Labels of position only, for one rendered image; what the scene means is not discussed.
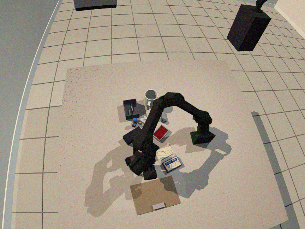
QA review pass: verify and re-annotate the cream mug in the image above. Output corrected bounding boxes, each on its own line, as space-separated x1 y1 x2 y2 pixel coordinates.
144 89 158 110

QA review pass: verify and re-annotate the cream paper card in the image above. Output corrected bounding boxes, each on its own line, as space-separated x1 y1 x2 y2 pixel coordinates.
156 143 176 163

